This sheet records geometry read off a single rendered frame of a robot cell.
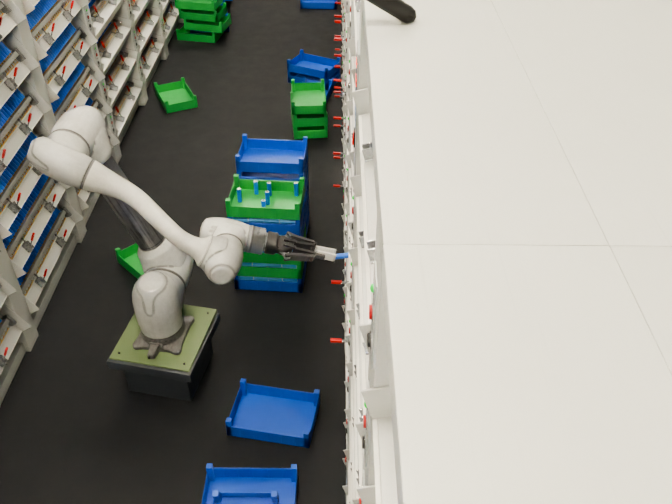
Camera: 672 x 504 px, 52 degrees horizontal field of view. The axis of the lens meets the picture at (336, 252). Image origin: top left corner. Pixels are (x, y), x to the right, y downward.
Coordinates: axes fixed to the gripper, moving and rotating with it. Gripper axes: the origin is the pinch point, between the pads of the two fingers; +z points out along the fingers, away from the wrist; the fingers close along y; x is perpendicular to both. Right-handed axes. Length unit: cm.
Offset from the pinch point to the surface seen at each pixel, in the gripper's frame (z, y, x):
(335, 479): 18, -46, 59
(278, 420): -2, -22, 63
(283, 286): -5, 47, 61
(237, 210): -31, 49, 26
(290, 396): 1, -12, 61
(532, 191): -4, -121, -110
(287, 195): -11, 64, 24
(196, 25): -85, 325, 72
